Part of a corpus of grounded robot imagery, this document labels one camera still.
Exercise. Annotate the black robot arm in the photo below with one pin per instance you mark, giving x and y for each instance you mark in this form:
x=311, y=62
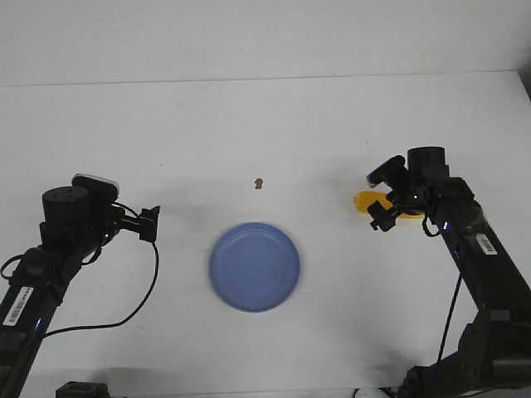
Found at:
x=78, y=223
x=494, y=350

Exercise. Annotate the white object at table edge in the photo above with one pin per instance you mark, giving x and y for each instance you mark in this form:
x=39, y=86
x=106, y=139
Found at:
x=368, y=393

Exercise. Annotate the yellow corn cob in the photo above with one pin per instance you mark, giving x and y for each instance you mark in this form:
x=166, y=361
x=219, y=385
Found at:
x=364, y=199

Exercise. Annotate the blue round plate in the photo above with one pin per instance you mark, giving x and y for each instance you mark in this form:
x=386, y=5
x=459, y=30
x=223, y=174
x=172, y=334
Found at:
x=254, y=267

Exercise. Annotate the small brown crumb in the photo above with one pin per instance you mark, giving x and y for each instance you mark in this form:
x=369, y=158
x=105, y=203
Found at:
x=259, y=183

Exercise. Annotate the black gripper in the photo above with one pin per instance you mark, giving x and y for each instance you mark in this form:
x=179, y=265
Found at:
x=411, y=194
x=146, y=224

